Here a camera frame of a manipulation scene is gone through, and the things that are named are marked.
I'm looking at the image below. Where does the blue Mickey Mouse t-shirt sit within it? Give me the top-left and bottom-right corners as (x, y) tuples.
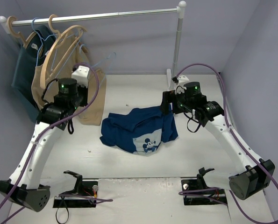
(100, 106), (178, 156)

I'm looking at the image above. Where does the light blue wire hanger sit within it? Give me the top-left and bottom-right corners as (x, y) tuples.
(46, 27), (84, 75)
(79, 43), (117, 94)
(31, 17), (57, 67)

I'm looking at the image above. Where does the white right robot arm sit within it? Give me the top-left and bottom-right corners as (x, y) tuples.
(160, 75), (275, 200)

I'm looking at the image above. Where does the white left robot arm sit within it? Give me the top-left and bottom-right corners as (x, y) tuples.
(0, 65), (90, 212)

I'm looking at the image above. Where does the beige hanging shirt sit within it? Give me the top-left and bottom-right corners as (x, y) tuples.
(31, 42), (107, 126)

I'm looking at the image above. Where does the dark teal hanging shirt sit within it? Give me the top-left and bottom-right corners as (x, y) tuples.
(11, 25), (56, 123)

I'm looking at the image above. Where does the wooden hanger with beige shirt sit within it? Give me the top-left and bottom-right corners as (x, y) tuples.
(40, 14), (89, 89)

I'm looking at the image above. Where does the wooden hanger far left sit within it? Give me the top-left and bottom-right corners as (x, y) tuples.
(7, 15), (45, 56)

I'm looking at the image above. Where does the silver clothes rack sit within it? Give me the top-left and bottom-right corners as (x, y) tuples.
(0, 1), (186, 89)

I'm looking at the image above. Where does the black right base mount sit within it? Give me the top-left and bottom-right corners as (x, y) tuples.
(179, 168), (228, 206)

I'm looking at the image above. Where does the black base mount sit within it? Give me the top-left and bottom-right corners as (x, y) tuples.
(53, 170), (98, 208)
(179, 168), (228, 206)

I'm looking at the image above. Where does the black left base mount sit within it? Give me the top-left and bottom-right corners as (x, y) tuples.
(53, 170), (98, 208)

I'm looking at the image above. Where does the black looped strap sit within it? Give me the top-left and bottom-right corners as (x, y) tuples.
(55, 196), (71, 223)

